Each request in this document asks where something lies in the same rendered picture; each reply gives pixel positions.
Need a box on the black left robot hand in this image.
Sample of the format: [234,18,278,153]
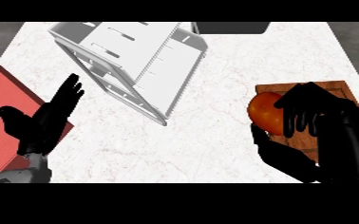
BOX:
[0,73,88,157]

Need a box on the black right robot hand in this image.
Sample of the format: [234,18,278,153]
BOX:
[250,82,359,184]

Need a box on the red tomato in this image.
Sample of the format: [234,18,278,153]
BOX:
[247,91,289,137]

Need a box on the brown wooden cutting board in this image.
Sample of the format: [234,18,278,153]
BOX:
[255,80,359,164]

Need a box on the white tiered basket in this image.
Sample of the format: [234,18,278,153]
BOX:
[48,21,209,127]

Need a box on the red placemat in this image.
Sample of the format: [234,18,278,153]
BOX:
[0,65,76,173]

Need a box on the dark grey appliance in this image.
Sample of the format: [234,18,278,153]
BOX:
[191,21,273,35]

